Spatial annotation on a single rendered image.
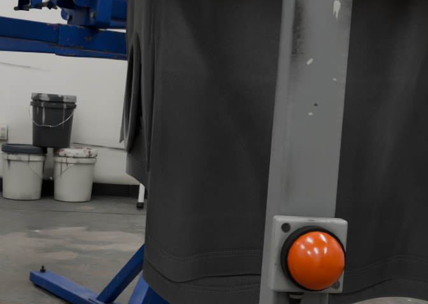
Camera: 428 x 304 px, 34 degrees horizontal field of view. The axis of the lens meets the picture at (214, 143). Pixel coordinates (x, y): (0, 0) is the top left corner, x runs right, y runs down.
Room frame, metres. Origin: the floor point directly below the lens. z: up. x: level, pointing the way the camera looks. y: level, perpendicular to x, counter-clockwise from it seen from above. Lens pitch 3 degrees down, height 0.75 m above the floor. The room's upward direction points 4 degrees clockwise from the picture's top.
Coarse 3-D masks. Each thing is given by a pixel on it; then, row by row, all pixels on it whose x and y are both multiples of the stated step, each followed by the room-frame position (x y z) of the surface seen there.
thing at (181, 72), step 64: (192, 0) 0.76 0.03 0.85; (256, 0) 0.76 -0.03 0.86; (384, 0) 0.79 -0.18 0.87; (192, 64) 0.75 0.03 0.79; (256, 64) 0.76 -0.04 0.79; (384, 64) 0.80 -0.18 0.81; (192, 128) 0.76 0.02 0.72; (256, 128) 0.77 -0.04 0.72; (384, 128) 0.80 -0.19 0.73; (192, 192) 0.76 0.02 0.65; (256, 192) 0.78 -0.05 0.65; (384, 192) 0.81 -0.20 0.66; (192, 256) 0.76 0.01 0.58; (256, 256) 0.78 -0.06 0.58; (384, 256) 0.81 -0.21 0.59
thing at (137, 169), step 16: (128, 0) 1.08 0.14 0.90; (128, 16) 1.08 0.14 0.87; (128, 32) 1.08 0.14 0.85; (128, 48) 1.08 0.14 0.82; (128, 64) 0.91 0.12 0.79; (128, 80) 0.92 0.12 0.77; (128, 96) 0.92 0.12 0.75; (128, 112) 0.91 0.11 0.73; (128, 128) 0.89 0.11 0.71; (144, 128) 0.79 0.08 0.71; (128, 144) 0.81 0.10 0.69; (144, 144) 0.80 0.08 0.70; (128, 160) 0.84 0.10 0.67; (144, 160) 0.81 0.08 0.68; (144, 176) 0.82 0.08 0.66
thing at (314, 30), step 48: (288, 0) 0.50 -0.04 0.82; (336, 0) 0.48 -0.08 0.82; (288, 48) 0.49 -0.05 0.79; (336, 48) 0.48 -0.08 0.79; (288, 96) 0.48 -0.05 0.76; (336, 96) 0.48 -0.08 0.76; (288, 144) 0.48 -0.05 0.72; (336, 144) 0.48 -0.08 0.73; (288, 192) 0.48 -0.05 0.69; (336, 192) 0.48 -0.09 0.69; (288, 288) 0.47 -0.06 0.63; (336, 288) 0.47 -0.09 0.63
